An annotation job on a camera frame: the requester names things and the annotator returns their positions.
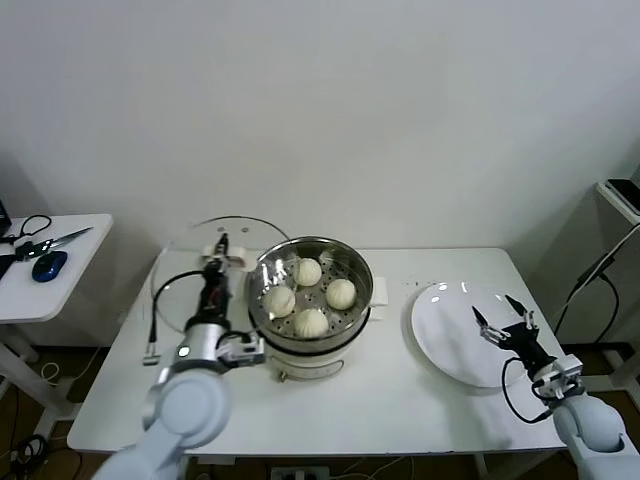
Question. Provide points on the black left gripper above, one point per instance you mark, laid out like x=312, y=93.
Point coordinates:
x=215, y=295

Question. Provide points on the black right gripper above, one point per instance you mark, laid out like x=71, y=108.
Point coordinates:
x=525, y=342

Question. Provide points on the round glass pot lid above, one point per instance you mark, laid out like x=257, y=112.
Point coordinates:
x=240, y=257

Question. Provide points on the white steamed baozi bun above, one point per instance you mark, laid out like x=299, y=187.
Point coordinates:
x=341, y=294
x=311, y=323
x=307, y=272
x=279, y=301

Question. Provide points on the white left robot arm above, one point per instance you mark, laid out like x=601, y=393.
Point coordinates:
x=185, y=410

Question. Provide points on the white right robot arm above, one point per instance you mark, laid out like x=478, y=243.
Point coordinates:
x=595, y=430

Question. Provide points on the stainless steel steamer basket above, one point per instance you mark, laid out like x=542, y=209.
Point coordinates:
x=360, y=315

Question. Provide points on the large white plate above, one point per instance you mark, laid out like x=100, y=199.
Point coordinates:
x=445, y=335

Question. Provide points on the white electric cooker base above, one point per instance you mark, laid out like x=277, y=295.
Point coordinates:
x=305, y=357

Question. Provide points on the white side table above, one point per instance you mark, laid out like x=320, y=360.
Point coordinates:
x=55, y=295

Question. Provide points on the blue computer mouse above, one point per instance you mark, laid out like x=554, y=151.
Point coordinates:
x=50, y=265

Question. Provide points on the black flat device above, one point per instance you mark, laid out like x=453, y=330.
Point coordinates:
x=625, y=195

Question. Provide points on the black device with lights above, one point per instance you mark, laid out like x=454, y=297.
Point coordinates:
x=30, y=250

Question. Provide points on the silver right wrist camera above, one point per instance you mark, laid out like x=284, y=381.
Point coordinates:
x=560, y=375

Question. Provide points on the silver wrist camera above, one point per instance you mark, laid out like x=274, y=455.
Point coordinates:
x=245, y=349
x=560, y=375

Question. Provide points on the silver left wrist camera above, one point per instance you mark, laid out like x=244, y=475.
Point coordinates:
x=245, y=349

